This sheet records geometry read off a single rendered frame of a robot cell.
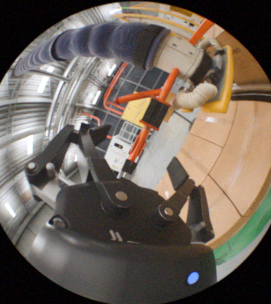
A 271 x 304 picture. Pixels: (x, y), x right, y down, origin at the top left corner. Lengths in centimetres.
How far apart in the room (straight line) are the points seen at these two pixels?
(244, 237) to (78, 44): 148
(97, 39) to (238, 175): 79
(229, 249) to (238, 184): 73
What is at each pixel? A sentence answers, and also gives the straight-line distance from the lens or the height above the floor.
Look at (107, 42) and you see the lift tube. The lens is 39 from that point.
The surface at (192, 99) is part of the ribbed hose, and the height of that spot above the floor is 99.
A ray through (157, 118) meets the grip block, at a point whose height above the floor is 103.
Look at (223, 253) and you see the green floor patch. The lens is 116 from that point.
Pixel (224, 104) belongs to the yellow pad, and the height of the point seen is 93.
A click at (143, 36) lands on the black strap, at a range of 33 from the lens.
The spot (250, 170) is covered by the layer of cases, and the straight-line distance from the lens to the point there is 57.
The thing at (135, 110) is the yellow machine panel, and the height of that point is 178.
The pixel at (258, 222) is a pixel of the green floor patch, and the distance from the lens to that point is 106.
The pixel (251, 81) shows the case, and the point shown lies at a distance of 84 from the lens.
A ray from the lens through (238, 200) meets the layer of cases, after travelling 55.
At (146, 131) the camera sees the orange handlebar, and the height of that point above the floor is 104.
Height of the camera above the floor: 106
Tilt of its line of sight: 5 degrees down
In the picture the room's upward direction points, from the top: 65 degrees counter-clockwise
